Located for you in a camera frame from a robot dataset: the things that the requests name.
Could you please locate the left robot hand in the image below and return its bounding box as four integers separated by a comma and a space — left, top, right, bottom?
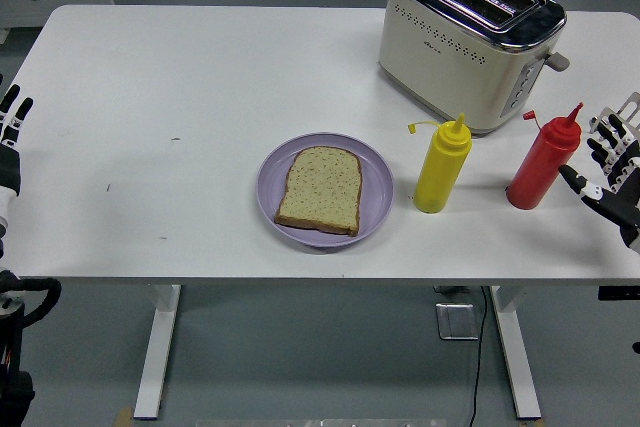
0, 84, 35, 243

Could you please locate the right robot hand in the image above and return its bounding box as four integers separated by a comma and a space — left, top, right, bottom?
558, 114, 640, 248

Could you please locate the red squeeze bottle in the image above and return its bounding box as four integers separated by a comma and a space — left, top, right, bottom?
504, 102, 585, 211

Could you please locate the bread slice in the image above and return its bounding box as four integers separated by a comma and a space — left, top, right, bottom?
273, 145, 363, 238

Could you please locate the black table control box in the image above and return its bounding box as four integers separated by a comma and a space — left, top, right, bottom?
598, 285, 640, 302

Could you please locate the white table leg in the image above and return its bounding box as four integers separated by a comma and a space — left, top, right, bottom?
133, 284, 182, 422
488, 285, 543, 420

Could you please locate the yellow squeeze bottle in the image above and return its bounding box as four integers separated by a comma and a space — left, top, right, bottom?
407, 112, 474, 214

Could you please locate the silver floor socket plate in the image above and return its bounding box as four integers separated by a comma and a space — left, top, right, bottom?
435, 302, 480, 342

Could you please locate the cream and chrome toaster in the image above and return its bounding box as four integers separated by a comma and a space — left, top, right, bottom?
377, 0, 571, 137

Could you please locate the purple plate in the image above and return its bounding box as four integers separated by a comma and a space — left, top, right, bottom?
256, 132, 395, 249

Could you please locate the black floor cable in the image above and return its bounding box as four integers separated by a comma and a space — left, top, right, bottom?
467, 286, 489, 427

